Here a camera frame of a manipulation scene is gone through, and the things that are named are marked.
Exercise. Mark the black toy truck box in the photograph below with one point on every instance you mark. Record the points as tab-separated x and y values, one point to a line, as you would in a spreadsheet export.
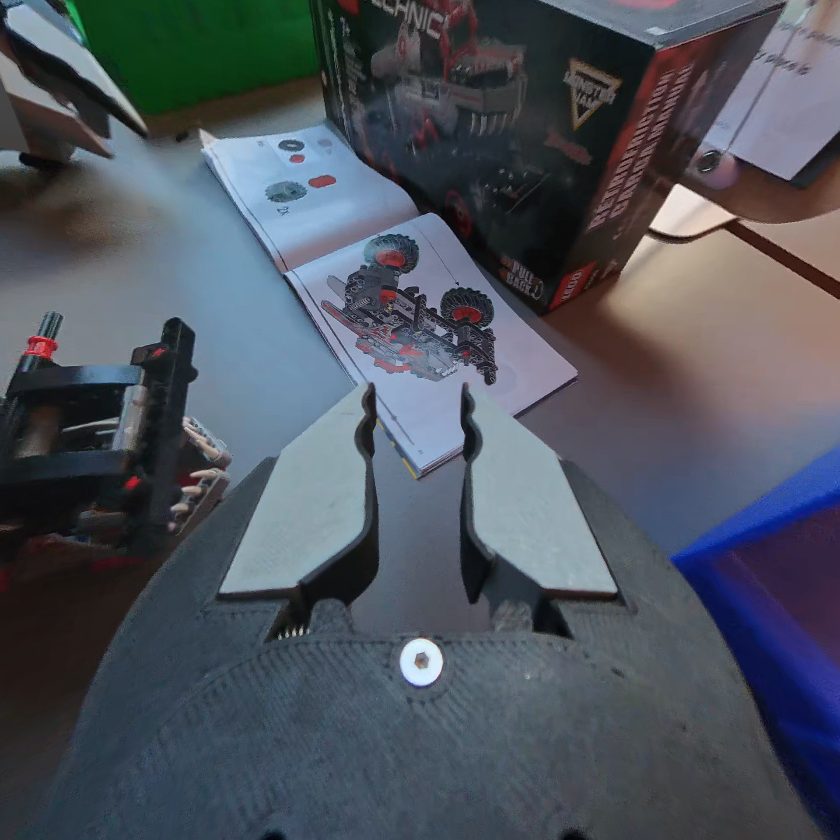
525	131

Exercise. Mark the open instruction booklet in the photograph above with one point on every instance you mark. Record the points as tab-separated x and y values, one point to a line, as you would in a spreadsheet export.
367	216

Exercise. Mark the green plastic bin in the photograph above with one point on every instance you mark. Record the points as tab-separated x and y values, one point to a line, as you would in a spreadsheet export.
197	52

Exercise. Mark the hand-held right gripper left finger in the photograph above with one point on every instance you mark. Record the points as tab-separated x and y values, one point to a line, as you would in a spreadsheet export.
308	512

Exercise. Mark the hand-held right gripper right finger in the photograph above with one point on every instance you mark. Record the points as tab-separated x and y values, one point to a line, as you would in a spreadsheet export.
531	512

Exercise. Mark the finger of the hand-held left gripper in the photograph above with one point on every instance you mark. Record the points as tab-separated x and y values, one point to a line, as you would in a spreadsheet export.
46	124
65	59

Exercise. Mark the blue plastic bin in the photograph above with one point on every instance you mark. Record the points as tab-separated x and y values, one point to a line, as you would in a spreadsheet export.
787	525

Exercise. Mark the brick-built toy truck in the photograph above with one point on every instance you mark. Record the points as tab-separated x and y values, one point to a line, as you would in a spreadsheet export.
79	407

